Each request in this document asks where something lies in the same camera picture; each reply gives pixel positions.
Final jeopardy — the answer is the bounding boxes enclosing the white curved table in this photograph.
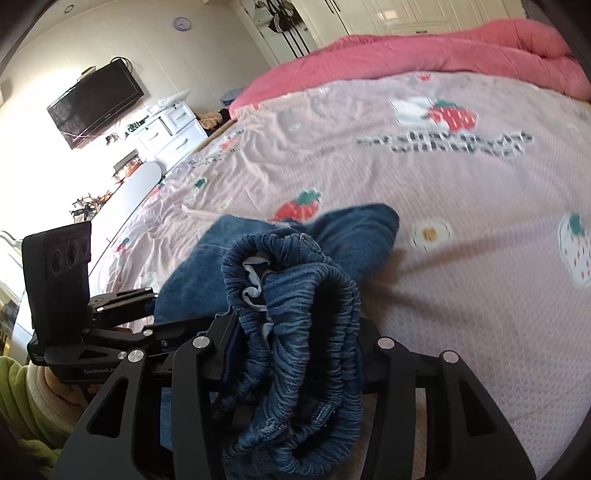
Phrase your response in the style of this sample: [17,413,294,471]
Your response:
[90,161,164,273]

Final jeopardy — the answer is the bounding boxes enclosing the white wardrobe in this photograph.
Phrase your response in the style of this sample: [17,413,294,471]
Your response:
[240,0,532,65]

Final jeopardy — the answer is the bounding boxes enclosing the person's left forearm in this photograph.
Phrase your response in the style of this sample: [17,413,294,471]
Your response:
[0,355,95,480]

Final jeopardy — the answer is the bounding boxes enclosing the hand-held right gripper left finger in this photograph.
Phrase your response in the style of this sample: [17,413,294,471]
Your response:
[51,314,241,480]

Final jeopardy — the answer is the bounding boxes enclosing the pink quilt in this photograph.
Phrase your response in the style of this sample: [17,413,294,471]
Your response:
[228,21,591,121]

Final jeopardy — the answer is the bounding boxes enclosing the white drawer cabinet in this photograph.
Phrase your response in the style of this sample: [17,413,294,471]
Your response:
[134,98,209,167]

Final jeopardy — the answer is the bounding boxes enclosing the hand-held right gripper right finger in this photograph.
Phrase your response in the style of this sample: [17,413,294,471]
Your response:
[358,318,536,480]

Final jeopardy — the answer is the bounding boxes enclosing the pink strawberry print bedsheet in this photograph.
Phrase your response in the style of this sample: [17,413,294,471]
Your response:
[90,69,591,480]

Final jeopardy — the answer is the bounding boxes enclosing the tangle of cables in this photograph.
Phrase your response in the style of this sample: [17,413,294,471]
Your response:
[69,188,115,223]

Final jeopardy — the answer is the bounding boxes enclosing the cluttered desk tray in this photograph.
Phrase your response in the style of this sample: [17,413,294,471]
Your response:
[112,149,145,184]

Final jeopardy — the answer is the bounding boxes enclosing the hanging dark bags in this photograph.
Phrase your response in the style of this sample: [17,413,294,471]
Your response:
[254,0,311,57]

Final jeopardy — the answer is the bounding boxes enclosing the blue denim pants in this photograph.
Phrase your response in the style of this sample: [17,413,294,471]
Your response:
[154,203,400,479]

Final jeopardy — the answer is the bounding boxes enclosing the brown cloth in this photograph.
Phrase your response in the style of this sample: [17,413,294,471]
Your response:
[198,110,232,136]

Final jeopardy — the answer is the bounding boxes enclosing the black wall television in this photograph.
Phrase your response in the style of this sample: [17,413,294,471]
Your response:
[46,58,146,151]

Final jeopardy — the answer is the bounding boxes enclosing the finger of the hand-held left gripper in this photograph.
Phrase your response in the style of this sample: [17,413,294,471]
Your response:
[88,287,160,326]
[84,315,215,360]

